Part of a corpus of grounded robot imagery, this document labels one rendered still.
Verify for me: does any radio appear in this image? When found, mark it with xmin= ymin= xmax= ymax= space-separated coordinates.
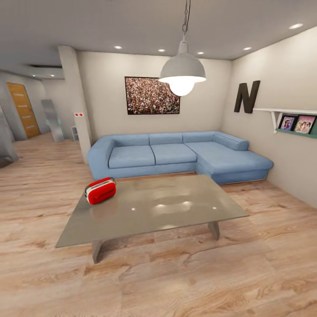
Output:
xmin=85 ymin=177 xmax=116 ymax=205

